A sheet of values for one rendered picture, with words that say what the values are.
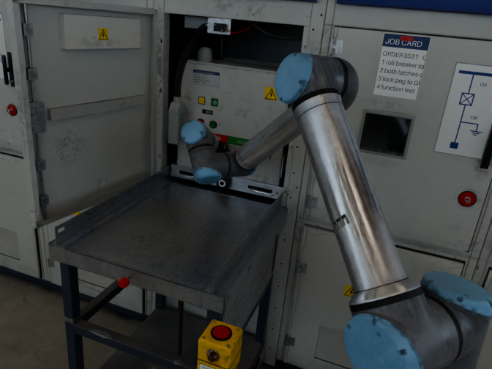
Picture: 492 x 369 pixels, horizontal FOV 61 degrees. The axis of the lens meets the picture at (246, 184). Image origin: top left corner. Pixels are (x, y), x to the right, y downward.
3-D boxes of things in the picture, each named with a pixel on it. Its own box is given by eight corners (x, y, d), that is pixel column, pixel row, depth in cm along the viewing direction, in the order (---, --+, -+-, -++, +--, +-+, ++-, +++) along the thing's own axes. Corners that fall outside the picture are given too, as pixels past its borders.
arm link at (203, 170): (232, 175, 145) (223, 142, 148) (203, 177, 138) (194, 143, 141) (220, 184, 152) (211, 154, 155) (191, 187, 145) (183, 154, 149)
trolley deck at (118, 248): (223, 314, 119) (225, 296, 117) (49, 258, 137) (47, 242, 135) (286, 221, 179) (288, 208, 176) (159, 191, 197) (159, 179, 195)
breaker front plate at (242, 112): (276, 189, 179) (290, 75, 162) (176, 168, 194) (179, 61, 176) (277, 188, 181) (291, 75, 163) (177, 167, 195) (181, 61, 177)
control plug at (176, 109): (177, 145, 178) (179, 104, 171) (167, 143, 179) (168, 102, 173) (186, 140, 185) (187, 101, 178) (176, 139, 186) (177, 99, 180)
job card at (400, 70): (416, 101, 144) (431, 36, 136) (371, 95, 148) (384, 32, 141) (416, 101, 145) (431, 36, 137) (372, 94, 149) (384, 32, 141)
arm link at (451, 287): (490, 360, 95) (512, 292, 90) (448, 386, 85) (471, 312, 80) (429, 322, 107) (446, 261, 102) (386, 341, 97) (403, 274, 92)
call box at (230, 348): (227, 385, 95) (230, 349, 91) (195, 373, 97) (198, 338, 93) (240, 360, 102) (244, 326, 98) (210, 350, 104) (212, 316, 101)
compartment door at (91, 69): (24, 223, 147) (-3, -7, 121) (146, 176, 200) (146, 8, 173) (36, 228, 145) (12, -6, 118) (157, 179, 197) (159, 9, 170)
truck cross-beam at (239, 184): (281, 200, 180) (282, 187, 178) (170, 176, 196) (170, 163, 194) (284, 196, 185) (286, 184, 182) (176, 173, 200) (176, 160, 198)
